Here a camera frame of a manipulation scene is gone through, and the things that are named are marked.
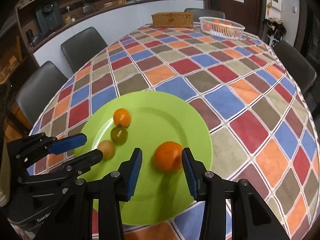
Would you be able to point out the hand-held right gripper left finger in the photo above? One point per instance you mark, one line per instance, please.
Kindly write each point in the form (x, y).
(135, 175)

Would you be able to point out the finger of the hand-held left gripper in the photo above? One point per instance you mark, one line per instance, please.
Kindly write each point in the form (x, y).
(70, 142)
(85, 161)

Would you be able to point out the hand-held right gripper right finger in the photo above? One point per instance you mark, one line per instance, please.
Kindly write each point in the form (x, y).
(190, 177)

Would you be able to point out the small tan fruit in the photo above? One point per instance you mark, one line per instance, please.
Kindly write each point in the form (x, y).
(108, 150)

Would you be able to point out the large orange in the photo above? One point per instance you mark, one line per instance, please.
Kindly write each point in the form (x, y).
(166, 157)

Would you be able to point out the green plate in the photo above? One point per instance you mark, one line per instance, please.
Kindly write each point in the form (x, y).
(155, 120)

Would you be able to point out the green tomato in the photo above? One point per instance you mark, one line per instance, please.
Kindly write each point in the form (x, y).
(119, 135)

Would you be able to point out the orange tomato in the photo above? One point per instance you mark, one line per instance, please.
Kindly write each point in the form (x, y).
(122, 117)

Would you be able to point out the dark leather chair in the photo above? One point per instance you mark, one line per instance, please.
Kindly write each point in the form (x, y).
(295, 62)
(207, 12)
(37, 90)
(82, 45)

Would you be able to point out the black water dispenser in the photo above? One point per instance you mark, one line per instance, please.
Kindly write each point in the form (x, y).
(48, 17)

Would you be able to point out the glass kettle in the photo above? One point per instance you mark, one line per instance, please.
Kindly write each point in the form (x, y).
(87, 8)

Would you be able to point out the white counter cabinet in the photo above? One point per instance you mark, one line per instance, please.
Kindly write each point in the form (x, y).
(125, 17)

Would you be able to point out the white plastic basket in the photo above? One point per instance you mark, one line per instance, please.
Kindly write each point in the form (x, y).
(235, 33)

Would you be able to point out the wicker box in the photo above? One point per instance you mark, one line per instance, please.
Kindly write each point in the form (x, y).
(172, 20)

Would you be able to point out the pile of clothes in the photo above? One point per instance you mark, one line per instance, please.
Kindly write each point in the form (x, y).
(275, 30)

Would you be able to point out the dark wooden door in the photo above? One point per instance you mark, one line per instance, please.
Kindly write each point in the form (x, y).
(252, 5)

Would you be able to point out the white intercom panel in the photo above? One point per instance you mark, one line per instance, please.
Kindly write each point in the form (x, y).
(275, 2)

